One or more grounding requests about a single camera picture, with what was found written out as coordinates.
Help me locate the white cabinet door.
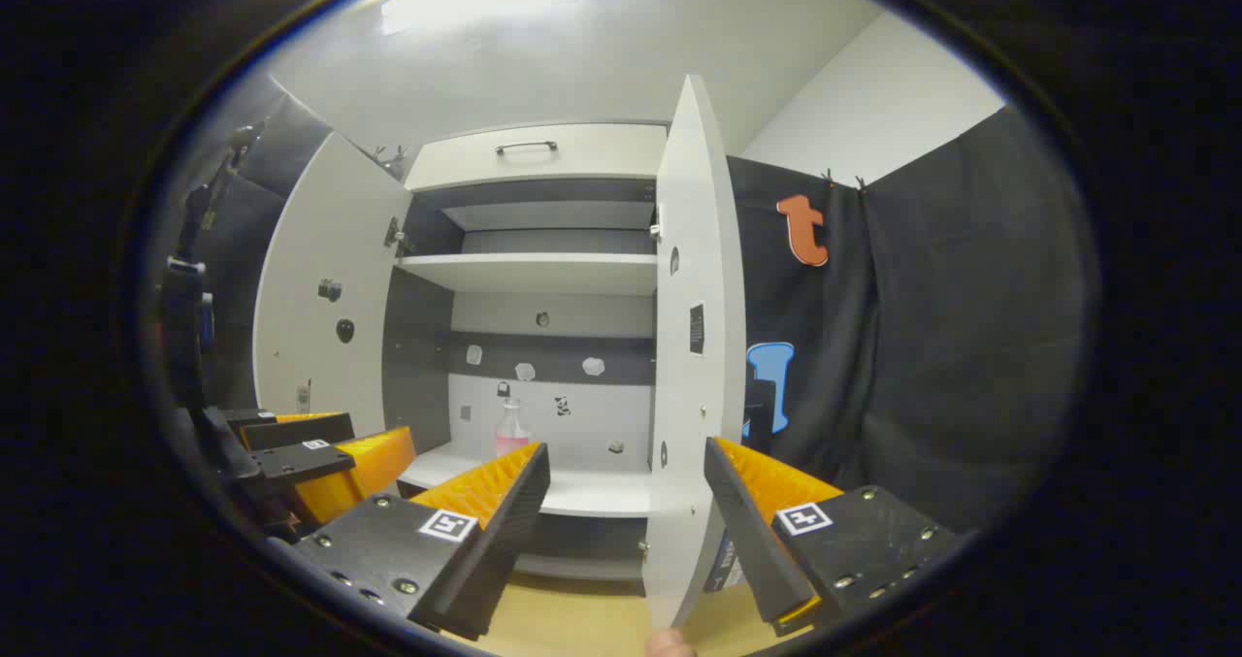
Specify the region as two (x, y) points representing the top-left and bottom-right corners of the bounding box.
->
(640, 75), (748, 631)
(252, 133), (413, 440)

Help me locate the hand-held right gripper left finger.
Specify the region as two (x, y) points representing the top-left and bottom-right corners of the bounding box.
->
(291, 442), (551, 641)

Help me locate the white and grey cabinet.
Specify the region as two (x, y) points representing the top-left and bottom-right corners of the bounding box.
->
(381, 121), (670, 580)

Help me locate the clear bottle with pink label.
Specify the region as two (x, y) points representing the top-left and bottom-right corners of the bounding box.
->
(495, 397), (532, 459)

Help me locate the black backdrop cloth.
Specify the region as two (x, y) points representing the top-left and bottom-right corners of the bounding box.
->
(160, 89), (1097, 542)

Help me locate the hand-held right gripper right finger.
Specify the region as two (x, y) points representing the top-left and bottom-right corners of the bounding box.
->
(703, 436), (962, 637)

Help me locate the white cabinet drawer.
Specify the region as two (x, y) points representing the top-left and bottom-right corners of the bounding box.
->
(405, 123), (669, 192)

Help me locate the dark blue box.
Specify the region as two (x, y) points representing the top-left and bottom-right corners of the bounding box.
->
(703, 531), (743, 595)

